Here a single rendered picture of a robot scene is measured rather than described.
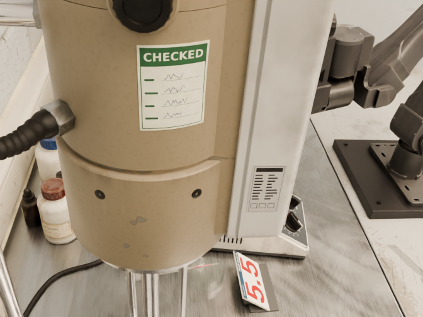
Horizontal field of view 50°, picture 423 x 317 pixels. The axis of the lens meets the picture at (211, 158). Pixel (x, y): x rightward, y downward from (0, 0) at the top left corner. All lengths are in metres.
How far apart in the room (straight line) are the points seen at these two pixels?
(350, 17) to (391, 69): 1.59
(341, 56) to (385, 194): 0.35
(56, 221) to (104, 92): 0.60
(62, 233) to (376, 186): 0.61
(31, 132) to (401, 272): 0.73
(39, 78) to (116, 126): 0.89
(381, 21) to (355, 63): 1.70
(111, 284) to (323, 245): 0.37
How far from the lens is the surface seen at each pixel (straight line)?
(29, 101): 1.01
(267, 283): 0.76
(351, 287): 0.80
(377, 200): 0.94
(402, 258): 0.88
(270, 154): 0.23
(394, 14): 2.44
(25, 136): 0.21
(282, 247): 0.78
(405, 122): 0.94
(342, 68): 0.72
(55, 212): 0.77
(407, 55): 0.80
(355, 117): 1.23
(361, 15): 2.37
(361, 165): 1.02
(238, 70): 0.20
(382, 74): 0.77
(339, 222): 0.90
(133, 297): 0.39
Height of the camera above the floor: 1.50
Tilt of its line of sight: 37 degrees down
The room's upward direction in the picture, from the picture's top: 5 degrees clockwise
